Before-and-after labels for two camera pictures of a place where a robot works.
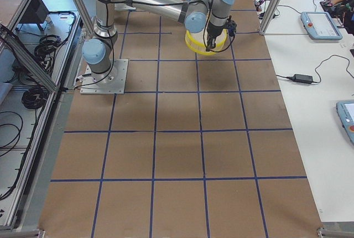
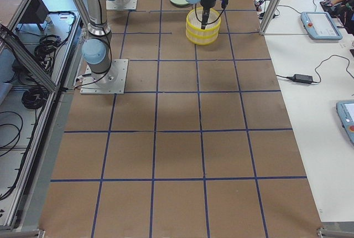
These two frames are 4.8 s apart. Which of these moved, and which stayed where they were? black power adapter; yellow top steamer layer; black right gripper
Moved: yellow top steamer layer; black right gripper
Stayed: black power adapter
